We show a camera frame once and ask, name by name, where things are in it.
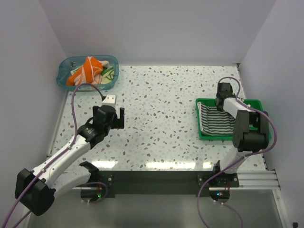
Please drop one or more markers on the orange white towel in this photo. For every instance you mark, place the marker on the orange white towel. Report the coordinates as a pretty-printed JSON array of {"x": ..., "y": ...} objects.
[{"x": 84, "y": 74}]

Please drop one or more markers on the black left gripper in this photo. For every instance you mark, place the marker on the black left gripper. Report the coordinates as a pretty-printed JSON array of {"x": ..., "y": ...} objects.
[{"x": 119, "y": 120}]

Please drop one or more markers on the green white striped towel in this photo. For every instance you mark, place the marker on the green white striped towel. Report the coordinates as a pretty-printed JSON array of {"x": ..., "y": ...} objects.
[{"x": 213, "y": 122}]

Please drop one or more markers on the cream white towel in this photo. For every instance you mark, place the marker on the cream white towel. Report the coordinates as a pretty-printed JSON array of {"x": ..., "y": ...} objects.
[{"x": 103, "y": 73}]

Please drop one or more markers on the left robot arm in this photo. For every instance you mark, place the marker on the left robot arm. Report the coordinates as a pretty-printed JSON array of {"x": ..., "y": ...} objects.
[{"x": 35, "y": 189}]

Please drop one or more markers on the green plastic tray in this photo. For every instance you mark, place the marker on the green plastic tray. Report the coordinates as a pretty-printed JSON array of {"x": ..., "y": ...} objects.
[{"x": 210, "y": 102}]

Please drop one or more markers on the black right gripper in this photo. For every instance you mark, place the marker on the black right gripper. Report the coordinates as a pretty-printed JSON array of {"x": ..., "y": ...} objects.
[{"x": 232, "y": 94}]

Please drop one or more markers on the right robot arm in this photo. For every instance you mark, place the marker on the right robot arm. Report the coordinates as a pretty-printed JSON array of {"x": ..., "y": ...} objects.
[{"x": 250, "y": 133}]

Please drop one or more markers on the teal plastic laundry basket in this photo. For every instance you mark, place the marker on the teal plastic laundry basket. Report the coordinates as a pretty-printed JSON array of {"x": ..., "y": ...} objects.
[{"x": 70, "y": 65}]

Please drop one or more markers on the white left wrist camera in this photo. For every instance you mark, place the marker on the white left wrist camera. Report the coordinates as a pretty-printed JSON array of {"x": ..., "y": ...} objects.
[{"x": 110, "y": 100}]

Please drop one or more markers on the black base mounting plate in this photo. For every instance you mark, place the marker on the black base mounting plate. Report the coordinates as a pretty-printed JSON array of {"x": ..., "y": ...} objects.
[{"x": 144, "y": 182}]

